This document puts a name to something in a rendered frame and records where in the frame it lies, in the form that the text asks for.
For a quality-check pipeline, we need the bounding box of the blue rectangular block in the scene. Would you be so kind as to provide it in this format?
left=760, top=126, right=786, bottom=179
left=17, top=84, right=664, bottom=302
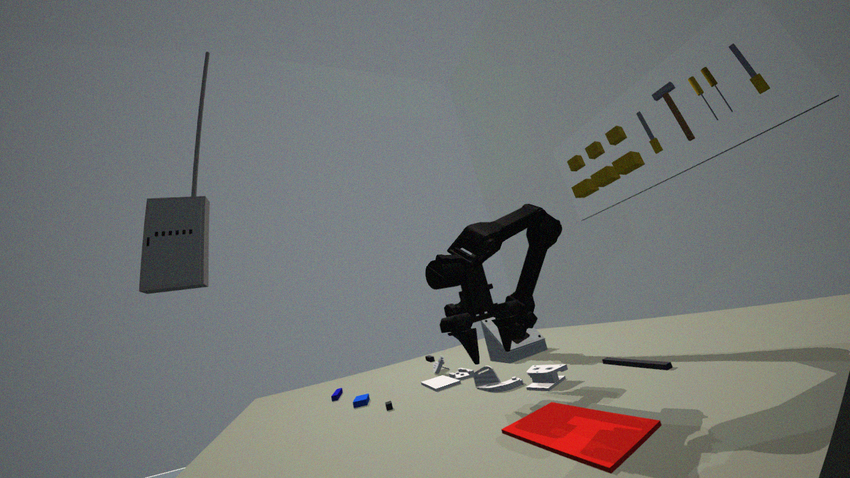
left=353, top=394, right=370, bottom=408

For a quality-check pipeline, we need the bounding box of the red flat plate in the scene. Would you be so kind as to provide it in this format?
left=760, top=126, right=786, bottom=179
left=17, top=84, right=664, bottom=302
left=501, top=402, right=661, bottom=473

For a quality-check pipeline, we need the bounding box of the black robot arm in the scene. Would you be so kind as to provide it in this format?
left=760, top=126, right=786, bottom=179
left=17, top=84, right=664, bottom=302
left=426, top=204, right=562, bottom=344

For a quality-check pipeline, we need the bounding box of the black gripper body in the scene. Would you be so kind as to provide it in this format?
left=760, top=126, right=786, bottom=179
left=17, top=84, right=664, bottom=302
left=440, top=280, right=522, bottom=333

